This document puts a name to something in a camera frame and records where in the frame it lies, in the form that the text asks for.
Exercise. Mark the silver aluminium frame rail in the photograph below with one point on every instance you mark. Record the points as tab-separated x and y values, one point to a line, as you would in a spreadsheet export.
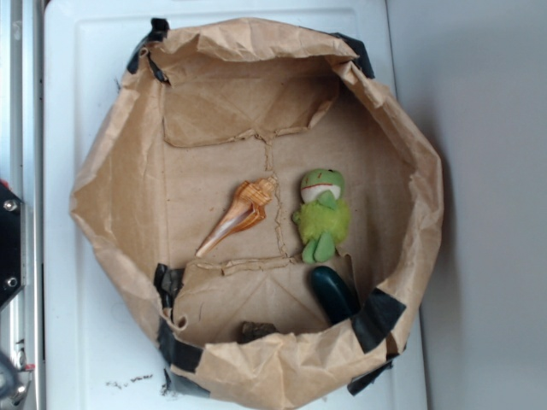
22	334

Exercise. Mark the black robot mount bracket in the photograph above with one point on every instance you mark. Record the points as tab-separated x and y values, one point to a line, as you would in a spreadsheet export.
12	245

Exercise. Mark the white plastic tray lid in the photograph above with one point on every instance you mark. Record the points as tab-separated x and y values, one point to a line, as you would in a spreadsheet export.
96	355

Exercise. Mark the orange spiral seashell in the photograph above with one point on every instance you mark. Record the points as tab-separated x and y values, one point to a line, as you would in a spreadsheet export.
248	208

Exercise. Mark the dark green smooth stone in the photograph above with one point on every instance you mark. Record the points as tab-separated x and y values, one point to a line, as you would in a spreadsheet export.
333	294

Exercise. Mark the green plush frog toy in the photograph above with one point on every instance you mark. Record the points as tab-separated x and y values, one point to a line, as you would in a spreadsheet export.
323	218

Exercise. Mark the brown paper bag tray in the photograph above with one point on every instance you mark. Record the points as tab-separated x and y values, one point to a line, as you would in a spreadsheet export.
206	108

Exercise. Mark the brown rough rock piece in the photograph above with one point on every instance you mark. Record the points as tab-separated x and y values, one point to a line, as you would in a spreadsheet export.
251	331

